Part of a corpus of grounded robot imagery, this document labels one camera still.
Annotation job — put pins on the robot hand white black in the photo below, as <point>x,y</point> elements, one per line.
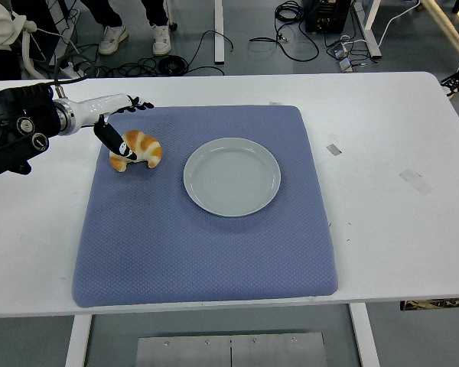
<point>99,103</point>

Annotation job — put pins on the croissant bread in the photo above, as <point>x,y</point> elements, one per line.
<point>147,145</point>

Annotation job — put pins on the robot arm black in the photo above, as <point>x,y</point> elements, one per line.
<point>15,122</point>

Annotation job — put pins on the grey round plate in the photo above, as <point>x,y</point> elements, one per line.
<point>231,177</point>

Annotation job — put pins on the person with white shoes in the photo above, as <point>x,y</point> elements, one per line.
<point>112,36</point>

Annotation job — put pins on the white desk leg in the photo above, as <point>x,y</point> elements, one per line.
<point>219,34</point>
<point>369,30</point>

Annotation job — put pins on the blue quilted mat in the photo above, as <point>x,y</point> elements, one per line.
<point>176,248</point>

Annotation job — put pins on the white table leg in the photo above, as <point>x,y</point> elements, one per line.
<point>365,336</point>
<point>78,340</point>

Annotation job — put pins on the grey tape piece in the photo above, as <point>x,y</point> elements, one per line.
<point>333,149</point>

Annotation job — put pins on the black equipment box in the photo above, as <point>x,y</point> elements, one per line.
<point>325,15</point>

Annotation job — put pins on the grey foot pedal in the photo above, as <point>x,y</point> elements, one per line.
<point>345,65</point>

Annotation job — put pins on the clear tape piece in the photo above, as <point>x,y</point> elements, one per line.
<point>415,182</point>

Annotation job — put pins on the person with black white shoe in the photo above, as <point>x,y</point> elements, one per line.
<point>457,82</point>

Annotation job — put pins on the white tube frame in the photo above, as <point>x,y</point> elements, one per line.
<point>27,57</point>

